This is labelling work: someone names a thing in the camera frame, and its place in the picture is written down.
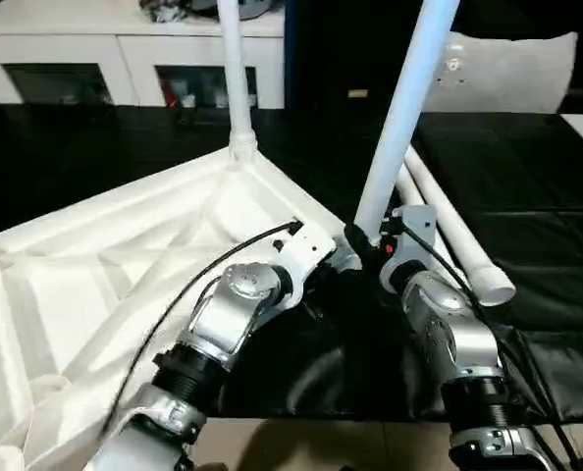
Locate white plastic table leg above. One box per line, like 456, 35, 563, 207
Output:
394, 156, 470, 291
402, 144, 518, 309
351, 0, 463, 247
214, 0, 259, 164

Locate white plastic table top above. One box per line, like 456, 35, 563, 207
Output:
0, 140, 367, 471

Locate black work mat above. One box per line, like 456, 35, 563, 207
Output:
0, 102, 583, 424

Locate black sofa with gold label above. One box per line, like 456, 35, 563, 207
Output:
284, 0, 583, 118

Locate grey printed pillow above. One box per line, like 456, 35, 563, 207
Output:
426, 31, 581, 116

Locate black plastic packet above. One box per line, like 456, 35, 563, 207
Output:
137, 0, 195, 26

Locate white cabinet with glass doors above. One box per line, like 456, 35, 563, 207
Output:
0, 0, 289, 111

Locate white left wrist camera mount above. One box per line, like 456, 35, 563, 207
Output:
270, 222, 341, 314

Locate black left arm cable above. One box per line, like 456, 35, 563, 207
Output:
96, 219, 306, 434

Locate grey bag with black strap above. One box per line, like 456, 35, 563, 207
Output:
236, 0, 284, 22

